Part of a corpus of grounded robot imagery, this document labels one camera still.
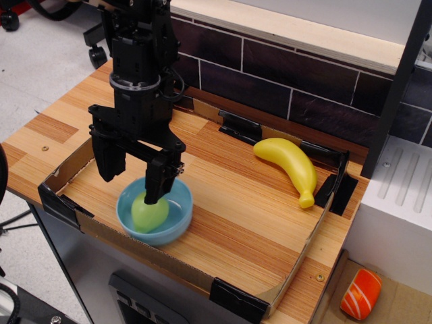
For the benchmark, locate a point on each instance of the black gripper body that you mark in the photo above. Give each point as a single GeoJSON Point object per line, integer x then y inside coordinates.
{"type": "Point", "coordinates": [139, 120]}

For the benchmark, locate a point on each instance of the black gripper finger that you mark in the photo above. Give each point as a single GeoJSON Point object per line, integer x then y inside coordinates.
{"type": "Point", "coordinates": [160, 176]}
{"type": "Point", "coordinates": [109, 156]}

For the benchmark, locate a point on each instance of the green toy pear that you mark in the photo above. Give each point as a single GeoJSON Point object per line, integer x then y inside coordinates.
{"type": "Point", "coordinates": [146, 218]}

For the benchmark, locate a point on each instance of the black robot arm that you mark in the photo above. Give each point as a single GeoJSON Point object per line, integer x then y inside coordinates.
{"type": "Point", "coordinates": [143, 48]}

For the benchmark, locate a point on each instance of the light blue bowl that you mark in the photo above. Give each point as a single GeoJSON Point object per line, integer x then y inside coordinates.
{"type": "Point", "coordinates": [178, 219]}

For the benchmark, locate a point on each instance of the black chair caster base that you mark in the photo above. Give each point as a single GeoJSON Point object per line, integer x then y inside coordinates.
{"type": "Point", "coordinates": [92, 37]}

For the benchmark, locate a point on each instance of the black oven control panel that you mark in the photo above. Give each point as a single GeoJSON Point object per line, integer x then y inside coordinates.
{"type": "Point", "coordinates": [139, 299]}

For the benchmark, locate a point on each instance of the yellow toy banana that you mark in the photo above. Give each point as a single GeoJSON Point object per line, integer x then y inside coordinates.
{"type": "Point", "coordinates": [294, 162]}

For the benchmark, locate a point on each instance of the black caster wheel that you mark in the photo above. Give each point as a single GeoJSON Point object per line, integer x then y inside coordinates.
{"type": "Point", "coordinates": [9, 21]}

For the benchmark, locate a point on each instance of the cardboard fence with black tape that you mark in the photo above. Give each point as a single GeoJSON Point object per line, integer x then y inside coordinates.
{"type": "Point", "coordinates": [250, 251]}

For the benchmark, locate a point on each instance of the light wooden shelf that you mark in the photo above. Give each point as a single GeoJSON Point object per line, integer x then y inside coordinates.
{"type": "Point", "coordinates": [341, 45]}

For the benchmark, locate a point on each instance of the orange salmon sushi toy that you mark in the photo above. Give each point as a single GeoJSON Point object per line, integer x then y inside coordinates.
{"type": "Point", "coordinates": [362, 294]}

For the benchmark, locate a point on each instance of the white toy sink unit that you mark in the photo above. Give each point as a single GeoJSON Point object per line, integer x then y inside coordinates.
{"type": "Point", "coordinates": [391, 232]}

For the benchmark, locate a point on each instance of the black right upright post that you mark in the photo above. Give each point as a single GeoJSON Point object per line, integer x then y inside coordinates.
{"type": "Point", "coordinates": [420, 30]}

